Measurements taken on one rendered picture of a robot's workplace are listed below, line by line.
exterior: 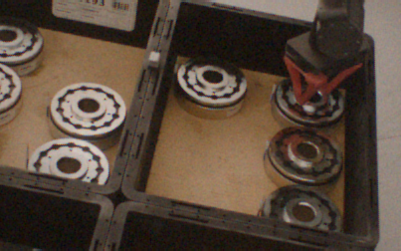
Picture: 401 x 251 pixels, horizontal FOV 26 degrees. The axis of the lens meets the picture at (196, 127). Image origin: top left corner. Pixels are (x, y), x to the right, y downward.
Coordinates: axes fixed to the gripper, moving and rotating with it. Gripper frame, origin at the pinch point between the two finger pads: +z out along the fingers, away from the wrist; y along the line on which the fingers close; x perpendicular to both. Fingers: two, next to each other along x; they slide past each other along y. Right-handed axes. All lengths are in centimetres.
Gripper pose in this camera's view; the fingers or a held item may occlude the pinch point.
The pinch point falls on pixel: (312, 93)
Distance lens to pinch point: 123.7
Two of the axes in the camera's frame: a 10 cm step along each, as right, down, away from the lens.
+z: -1.4, 7.1, 6.9
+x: -6.0, -6.1, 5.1
